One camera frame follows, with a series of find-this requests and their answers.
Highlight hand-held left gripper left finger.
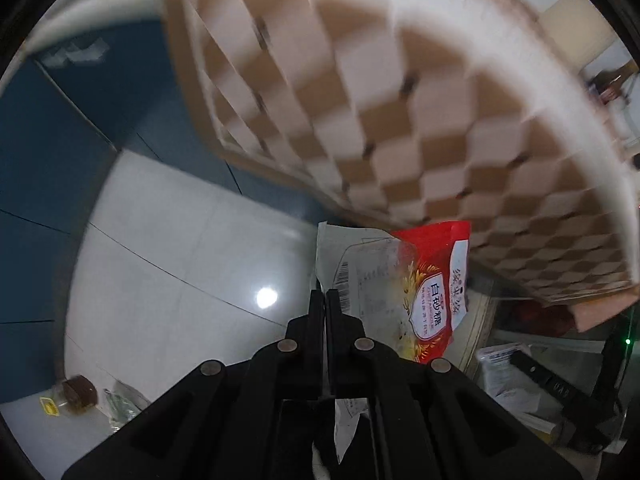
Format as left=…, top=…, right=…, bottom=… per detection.
left=60, top=289, right=327, bottom=480

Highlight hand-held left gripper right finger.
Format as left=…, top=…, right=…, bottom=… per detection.
left=326, top=289, right=507, bottom=480

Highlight white printed sachet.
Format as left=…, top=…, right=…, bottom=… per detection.
left=476, top=343, right=545, bottom=412

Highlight red sugar bag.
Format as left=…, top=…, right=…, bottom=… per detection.
left=312, top=221, right=472, bottom=466

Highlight crumpled clear plastic bag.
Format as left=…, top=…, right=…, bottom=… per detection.
left=102, top=379, right=152, bottom=432

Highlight checkered woven basket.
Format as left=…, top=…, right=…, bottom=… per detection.
left=164, top=0, right=640, bottom=334

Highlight glass jar with yellow label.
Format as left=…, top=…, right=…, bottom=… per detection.
left=40, top=373, right=99, bottom=417

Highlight blue base cabinet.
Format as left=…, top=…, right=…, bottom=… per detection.
left=0, top=19, right=323, bottom=327

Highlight dark sauce bottle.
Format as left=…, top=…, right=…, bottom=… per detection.
left=596, top=71, right=626, bottom=106

